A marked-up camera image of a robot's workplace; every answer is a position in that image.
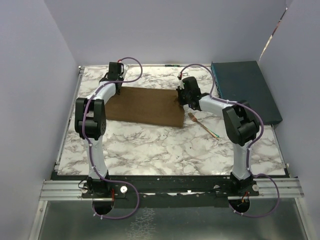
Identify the brown cloth napkin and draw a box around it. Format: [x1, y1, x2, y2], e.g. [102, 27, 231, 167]
[105, 86, 185, 128]

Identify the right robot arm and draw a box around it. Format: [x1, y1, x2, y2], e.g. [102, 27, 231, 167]
[176, 76, 260, 196]

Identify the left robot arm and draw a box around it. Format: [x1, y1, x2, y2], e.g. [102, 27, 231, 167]
[74, 61, 128, 198]

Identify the copper iridescent fork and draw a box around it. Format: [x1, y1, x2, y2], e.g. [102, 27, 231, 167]
[187, 112, 220, 140]

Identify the green black marker pen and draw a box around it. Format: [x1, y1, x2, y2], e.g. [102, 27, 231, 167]
[164, 64, 181, 67]

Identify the dark teal flat box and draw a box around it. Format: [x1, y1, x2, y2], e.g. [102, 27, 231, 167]
[211, 61, 283, 125]

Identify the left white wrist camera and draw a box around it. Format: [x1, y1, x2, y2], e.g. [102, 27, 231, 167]
[122, 63, 129, 78]

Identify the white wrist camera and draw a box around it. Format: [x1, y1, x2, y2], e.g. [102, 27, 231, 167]
[177, 75, 185, 90]
[122, 63, 129, 78]

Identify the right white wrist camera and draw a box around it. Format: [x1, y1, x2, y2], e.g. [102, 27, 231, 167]
[177, 75, 185, 90]

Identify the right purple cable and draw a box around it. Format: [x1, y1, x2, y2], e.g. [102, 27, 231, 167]
[178, 63, 281, 218]

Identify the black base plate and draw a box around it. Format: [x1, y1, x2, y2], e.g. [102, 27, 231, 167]
[49, 175, 259, 209]

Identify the aluminium rail frame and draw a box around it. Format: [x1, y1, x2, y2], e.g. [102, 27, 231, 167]
[39, 178, 305, 202]

